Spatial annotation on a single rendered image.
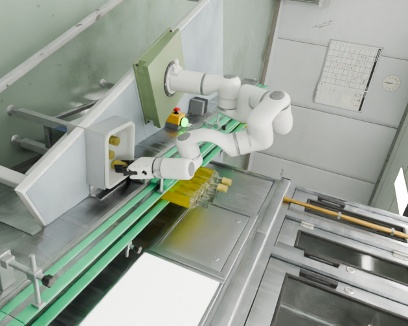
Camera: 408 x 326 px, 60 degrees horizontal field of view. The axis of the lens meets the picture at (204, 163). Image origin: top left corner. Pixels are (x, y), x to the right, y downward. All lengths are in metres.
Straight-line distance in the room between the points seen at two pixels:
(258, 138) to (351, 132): 6.27
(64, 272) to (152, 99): 0.75
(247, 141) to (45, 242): 0.72
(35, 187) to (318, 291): 1.07
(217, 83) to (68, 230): 0.79
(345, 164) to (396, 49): 2.30
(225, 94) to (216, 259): 0.66
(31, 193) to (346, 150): 6.83
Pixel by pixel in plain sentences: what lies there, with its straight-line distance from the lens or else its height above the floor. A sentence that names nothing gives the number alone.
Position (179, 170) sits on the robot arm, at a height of 1.09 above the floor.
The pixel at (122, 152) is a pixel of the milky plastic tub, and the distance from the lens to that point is 1.41.
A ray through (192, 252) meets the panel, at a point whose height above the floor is 1.15.
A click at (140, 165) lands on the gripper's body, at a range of 1.25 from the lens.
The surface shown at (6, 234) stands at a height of 0.46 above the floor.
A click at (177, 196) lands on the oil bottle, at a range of 1.48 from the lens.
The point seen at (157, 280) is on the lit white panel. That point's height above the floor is 1.10.
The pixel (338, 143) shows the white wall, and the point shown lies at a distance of 7.51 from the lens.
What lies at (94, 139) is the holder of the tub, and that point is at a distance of 1.26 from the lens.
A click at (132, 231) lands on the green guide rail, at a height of 0.95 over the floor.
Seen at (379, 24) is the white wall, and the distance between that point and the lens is 7.08.
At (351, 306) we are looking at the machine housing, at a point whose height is 1.77.
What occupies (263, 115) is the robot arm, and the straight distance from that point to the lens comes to 1.18.
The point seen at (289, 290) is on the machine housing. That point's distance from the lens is 1.45.
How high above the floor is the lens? 1.51
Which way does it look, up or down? 17 degrees down
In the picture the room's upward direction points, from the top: 107 degrees clockwise
